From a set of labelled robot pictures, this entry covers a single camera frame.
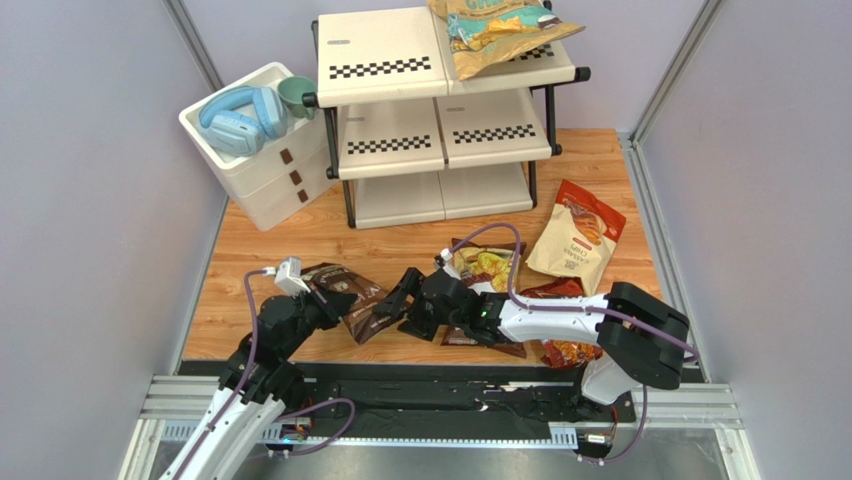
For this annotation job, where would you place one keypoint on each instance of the green ceramic cup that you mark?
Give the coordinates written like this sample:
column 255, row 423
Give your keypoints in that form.
column 291, row 91

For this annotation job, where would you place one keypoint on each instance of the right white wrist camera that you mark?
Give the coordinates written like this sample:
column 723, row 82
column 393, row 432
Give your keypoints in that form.
column 443, row 261

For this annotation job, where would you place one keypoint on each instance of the cream red cassava chips bag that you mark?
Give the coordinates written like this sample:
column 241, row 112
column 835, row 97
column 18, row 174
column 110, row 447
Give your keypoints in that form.
column 580, row 238

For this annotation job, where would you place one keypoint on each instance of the cream three-tier shelf rack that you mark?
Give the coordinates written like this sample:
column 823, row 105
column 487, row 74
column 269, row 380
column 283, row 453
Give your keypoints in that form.
column 409, row 141

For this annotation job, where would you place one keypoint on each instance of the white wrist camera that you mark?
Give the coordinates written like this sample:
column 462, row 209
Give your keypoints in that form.
column 287, row 276
column 443, row 261

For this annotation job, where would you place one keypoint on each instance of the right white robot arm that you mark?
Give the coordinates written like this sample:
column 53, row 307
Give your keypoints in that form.
column 643, row 339

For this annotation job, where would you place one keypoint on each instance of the red Doritos bag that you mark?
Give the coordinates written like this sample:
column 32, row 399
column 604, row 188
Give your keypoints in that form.
column 560, row 354

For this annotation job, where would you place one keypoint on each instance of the light blue headphones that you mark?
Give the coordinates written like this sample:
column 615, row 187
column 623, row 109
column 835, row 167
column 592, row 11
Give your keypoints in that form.
column 239, row 121

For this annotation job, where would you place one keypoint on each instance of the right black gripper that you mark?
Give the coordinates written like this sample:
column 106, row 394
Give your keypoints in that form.
column 418, row 301

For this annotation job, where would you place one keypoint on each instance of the Chuba cassava chips bag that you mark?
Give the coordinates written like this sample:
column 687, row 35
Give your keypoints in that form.
column 484, row 268

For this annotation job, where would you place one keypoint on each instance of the brown Kettle sea salt bag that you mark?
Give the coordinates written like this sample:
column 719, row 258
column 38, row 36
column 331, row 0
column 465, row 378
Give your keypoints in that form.
column 362, row 322

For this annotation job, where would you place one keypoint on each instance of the tan teal chips bag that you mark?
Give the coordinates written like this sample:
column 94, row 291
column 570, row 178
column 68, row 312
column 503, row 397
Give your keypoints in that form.
column 483, row 33

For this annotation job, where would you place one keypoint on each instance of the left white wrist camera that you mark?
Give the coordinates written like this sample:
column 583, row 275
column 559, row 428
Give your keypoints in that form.
column 287, row 276

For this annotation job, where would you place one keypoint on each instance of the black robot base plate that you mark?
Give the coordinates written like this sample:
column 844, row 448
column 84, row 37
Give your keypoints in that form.
column 440, row 402

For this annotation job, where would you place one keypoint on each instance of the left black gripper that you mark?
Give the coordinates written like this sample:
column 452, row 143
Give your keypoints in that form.
column 335, row 305

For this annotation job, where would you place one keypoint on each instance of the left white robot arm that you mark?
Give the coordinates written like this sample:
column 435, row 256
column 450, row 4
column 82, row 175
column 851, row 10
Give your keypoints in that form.
column 259, row 384

